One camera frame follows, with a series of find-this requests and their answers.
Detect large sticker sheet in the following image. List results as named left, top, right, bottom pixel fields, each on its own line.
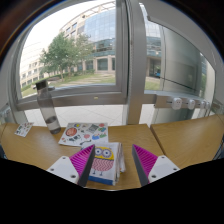
left=58, top=122, right=109, bottom=148

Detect glass office building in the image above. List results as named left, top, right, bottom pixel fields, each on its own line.
left=59, top=3, right=164, bottom=79

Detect green tree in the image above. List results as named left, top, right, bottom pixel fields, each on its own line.
left=39, top=32, right=94, bottom=76

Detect white owl print towel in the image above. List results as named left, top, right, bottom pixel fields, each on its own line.
left=81, top=141, right=127, bottom=187

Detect grey rail with white sockets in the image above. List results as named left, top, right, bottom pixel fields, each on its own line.
left=154, top=93, right=214, bottom=111

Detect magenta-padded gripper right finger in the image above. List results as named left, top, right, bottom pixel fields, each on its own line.
left=132, top=144, right=181, bottom=187

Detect small sticker sheet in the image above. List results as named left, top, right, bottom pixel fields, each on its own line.
left=14, top=121, right=35, bottom=138

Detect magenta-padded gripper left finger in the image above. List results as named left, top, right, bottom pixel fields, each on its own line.
left=46, top=144, right=96, bottom=187

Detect clear bottle with black cap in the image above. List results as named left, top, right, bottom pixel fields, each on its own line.
left=35, top=79, right=62, bottom=135

